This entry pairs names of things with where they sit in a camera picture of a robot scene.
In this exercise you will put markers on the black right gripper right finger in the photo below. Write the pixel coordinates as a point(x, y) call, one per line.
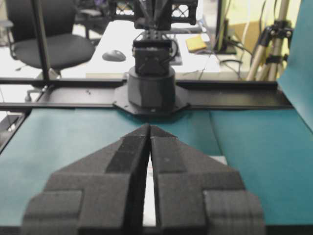
point(197, 195)

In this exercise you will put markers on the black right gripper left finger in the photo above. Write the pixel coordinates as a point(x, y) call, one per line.
point(99, 194)

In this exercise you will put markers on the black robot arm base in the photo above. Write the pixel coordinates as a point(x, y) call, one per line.
point(151, 89)

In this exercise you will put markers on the white desk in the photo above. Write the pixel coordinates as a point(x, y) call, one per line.
point(119, 36)

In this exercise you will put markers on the grey computer mouse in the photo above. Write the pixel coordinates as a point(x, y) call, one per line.
point(114, 56)

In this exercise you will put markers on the black office chair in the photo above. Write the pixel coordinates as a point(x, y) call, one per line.
point(64, 48)

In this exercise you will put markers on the black monitor stand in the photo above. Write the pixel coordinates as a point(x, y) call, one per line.
point(222, 43)

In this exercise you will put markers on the teal backdrop board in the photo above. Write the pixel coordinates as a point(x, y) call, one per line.
point(297, 80)

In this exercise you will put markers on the yellow sticky note pad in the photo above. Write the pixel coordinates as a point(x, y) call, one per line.
point(195, 43)

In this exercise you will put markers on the black plastic crate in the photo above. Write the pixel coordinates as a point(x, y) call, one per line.
point(153, 11)

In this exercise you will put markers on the black aluminium frame rail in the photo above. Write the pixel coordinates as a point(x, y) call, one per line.
point(99, 93)

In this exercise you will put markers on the camera tripod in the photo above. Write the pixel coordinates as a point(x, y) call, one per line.
point(268, 59)

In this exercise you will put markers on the black vertical frame post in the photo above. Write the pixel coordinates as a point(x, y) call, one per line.
point(41, 38)

